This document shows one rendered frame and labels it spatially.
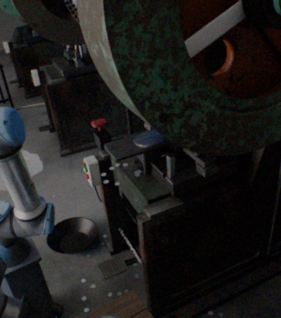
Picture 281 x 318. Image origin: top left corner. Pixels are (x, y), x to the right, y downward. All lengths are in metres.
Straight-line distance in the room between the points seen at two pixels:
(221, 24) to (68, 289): 1.47
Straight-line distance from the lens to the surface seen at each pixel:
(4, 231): 1.31
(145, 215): 1.22
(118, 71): 0.69
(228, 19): 0.83
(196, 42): 0.79
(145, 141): 1.33
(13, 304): 0.93
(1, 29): 7.77
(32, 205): 1.21
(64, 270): 1.95
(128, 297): 1.33
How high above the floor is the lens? 1.42
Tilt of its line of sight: 31 degrees down
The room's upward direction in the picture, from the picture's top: 6 degrees counter-clockwise
